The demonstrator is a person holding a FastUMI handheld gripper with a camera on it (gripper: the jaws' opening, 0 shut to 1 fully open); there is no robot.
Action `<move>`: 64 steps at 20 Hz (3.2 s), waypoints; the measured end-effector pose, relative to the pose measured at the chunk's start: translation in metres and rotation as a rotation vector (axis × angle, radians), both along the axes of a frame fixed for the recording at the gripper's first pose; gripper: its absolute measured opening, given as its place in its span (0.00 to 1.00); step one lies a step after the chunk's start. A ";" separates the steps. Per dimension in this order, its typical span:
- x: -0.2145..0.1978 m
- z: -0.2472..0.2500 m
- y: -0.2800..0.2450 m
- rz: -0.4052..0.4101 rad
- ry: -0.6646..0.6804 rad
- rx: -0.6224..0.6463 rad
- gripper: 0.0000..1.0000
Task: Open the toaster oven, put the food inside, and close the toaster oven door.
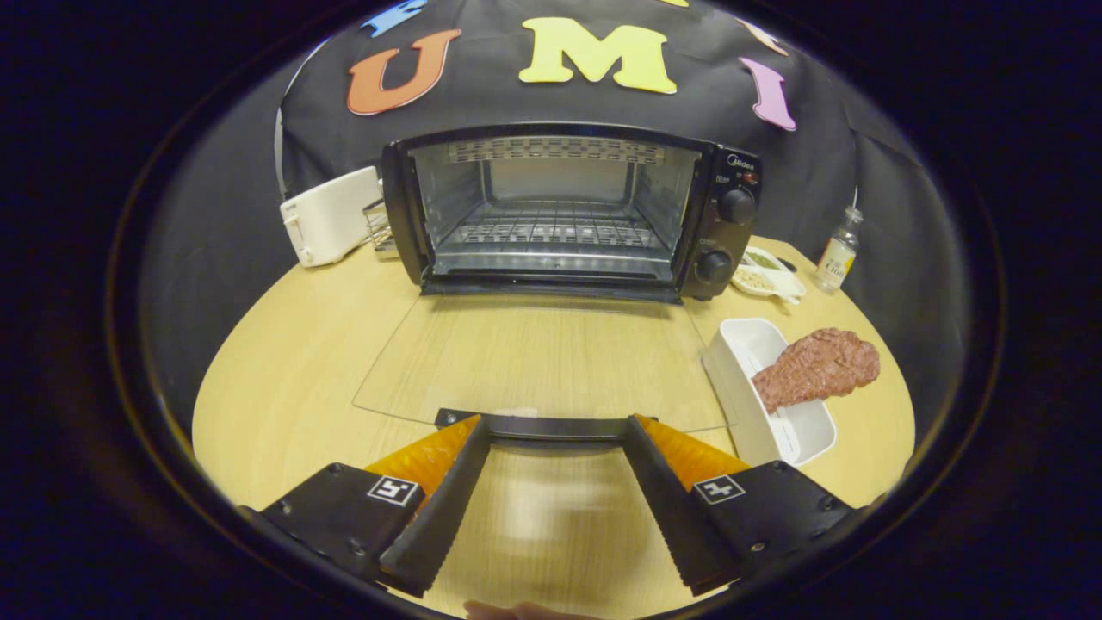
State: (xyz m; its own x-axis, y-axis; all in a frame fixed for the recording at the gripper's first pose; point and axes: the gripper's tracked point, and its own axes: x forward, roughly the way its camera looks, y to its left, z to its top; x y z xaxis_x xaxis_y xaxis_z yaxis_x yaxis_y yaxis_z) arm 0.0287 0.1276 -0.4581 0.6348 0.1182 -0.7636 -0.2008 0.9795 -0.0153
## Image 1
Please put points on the black toaster oven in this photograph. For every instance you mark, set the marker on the black toaster oven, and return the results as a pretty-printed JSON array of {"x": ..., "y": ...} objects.
[{"x": 732, "y": 232}]

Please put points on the red raw steak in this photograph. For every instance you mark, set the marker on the red raw steak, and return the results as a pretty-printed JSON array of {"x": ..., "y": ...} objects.
[{"x": 818, "y": 366}]

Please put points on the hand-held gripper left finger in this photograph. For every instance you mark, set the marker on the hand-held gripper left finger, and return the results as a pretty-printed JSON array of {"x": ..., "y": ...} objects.
[{"x": 443, "y": 508}]

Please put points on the white rectangular tray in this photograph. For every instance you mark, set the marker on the white rectangular tray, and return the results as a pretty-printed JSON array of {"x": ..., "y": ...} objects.
[{"x": 809, "y": 430}]

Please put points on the white bread toaster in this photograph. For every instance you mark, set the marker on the white bread toaster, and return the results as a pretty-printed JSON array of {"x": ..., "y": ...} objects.
[{"x": 331, "y": 215}]

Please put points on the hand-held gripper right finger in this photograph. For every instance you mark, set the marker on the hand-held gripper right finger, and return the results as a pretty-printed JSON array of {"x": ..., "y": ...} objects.
[{"x": 676, "y": 508}]

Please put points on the clear glass bottle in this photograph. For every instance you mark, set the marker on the clear glass bottle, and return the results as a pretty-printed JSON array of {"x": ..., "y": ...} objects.
[{"x": 838, "y": 258}]

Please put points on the white divided condiment dish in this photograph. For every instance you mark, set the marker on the white divided condiment dish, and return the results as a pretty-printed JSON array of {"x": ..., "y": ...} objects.
[{"x": 762, "y": 280}]

